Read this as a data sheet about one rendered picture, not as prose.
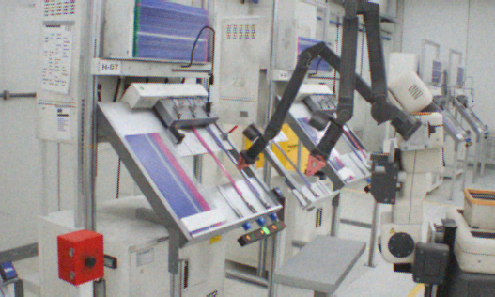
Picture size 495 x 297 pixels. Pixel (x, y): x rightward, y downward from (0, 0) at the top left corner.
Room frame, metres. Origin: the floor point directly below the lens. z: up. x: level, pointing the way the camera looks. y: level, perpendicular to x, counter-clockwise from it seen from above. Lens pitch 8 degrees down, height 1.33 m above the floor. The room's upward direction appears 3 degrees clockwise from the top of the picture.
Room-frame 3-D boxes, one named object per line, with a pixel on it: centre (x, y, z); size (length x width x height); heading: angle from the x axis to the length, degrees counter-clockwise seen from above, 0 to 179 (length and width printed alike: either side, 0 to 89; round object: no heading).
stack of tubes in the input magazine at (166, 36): (2.54, 0.41, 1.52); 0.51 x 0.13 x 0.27; 147
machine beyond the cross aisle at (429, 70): (6.75, -2.18, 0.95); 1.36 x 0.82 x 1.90; 57
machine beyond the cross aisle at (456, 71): (7.95, -2.99, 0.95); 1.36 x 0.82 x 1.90; 57
